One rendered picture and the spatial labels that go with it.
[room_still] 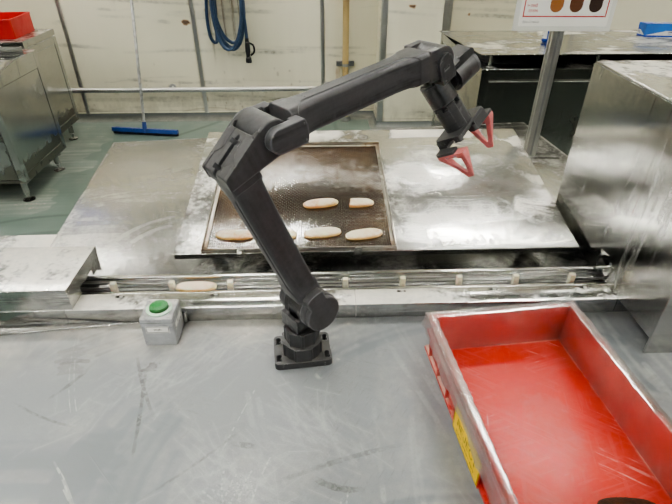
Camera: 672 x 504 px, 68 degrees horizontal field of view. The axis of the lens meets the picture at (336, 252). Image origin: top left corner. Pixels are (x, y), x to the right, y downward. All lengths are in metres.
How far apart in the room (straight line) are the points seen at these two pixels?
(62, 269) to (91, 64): 3.99
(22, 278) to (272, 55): 3.77
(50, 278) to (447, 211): 1.01
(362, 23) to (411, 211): 3.46
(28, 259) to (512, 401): 1.13
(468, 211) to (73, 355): 1.05
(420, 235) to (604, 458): 0.66
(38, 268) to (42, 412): 0.37
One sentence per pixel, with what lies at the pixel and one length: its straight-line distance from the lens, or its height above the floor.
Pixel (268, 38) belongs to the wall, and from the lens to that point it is 4.77.
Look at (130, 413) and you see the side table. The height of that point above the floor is 0.82.
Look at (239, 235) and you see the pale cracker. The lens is 1.33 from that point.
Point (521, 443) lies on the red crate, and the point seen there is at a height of 0.82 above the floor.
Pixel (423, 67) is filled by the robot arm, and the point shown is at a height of 1.38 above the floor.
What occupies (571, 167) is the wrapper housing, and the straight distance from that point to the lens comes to 1.52.
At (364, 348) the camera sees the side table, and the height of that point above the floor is 0.82.
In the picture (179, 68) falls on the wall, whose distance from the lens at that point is 4.96.
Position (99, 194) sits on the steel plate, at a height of 0.82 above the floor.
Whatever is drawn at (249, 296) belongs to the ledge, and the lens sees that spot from 1.19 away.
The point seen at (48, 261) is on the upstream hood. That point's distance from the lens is 1.37.
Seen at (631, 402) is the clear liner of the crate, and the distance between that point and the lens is 1.05.
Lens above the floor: 1.60
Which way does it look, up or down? 34 degrees down
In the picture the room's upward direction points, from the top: straight up
